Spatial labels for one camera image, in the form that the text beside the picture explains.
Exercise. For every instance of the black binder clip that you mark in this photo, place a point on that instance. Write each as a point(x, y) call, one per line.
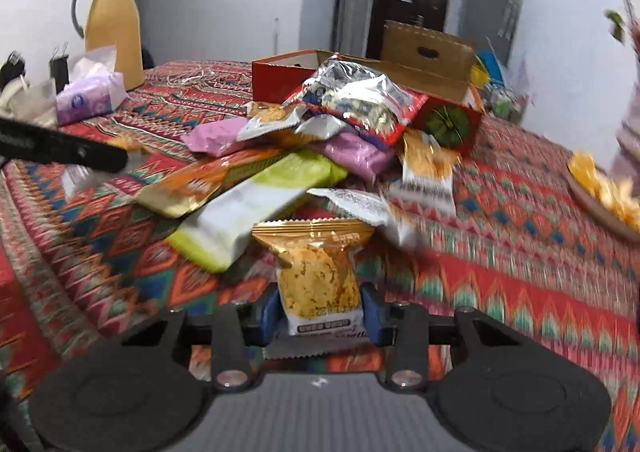
point(12, 68)
point(59, 66)

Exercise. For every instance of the purple tissue pack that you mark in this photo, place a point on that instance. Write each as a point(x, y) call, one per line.
point(85, 100)

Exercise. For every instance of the white cloth bag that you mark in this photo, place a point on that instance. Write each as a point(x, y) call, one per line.
point(30, 102)

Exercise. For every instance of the patterned tablecloth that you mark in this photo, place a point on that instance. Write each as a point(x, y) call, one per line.
point(500, 282)

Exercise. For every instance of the pink snack packet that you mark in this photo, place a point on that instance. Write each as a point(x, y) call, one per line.
point(357, 155)
point(215, 135)

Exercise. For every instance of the pile of orange peels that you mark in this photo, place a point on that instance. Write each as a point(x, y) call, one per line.
point(602, 182)

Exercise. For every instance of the yellow thermos jug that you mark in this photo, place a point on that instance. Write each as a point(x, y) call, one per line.
point(112, 32)

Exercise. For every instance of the small cracker packet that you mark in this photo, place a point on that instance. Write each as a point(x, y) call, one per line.
point(427, 167)
point(75, 180)
point(272, 120)

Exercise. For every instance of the large red silver snack bag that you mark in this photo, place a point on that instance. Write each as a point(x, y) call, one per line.
point(360, 97)

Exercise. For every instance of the grey fridge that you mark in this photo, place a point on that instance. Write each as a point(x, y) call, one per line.
point(480, 17)

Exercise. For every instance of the orange gold snack packet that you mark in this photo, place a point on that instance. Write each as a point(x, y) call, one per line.
point(185, 187)

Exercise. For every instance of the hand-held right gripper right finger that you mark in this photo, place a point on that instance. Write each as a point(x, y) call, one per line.
point(374, 317)

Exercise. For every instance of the pink textured vase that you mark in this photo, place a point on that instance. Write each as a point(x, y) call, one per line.
point(631, 142)

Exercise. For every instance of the gold cracker packet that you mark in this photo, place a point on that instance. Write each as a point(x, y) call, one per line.
point(315, 277)

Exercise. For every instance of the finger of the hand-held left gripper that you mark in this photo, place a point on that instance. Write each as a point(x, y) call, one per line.
point(65, 146)

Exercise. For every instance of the silver white snack packet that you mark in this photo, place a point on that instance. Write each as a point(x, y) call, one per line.
point(370, 214)

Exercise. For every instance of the brown plate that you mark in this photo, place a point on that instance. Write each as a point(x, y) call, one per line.
point(590, 209)

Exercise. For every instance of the green white snack packet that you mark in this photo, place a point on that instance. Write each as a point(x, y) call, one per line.
point(240, 212)

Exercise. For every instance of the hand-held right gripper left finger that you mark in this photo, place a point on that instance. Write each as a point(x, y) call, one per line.
point(268, 317)

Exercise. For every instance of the red gift box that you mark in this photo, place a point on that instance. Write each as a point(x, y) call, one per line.
point(445, 125)

